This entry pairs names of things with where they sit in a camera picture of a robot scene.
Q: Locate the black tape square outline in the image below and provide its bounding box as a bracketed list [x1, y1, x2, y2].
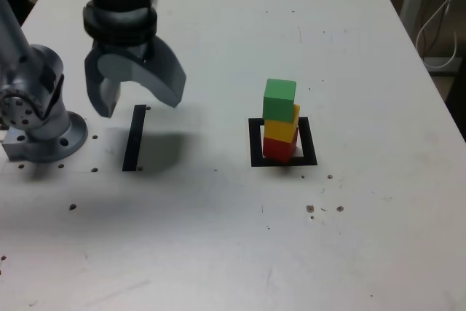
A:
[248, 117, 318, 168]

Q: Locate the yellow cube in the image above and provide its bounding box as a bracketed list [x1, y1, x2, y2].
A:
[263, 103, 301, 143]

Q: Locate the red cube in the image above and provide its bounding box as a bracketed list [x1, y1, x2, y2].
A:
[261, 127, 300, 165]

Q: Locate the light grey power strip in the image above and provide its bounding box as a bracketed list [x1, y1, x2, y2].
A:
[423, 55, 460, 71]

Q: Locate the white cable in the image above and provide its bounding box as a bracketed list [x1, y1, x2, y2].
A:
[414, 0, 466, 70]

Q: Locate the black tape strip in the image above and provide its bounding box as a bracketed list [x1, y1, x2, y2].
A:
[122, 104, 148, 173]

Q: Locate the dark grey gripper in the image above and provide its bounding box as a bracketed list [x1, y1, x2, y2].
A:
[84, 36, 187, 119]

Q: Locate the green cube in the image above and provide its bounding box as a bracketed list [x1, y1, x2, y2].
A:
[261, 78, 298, 124]

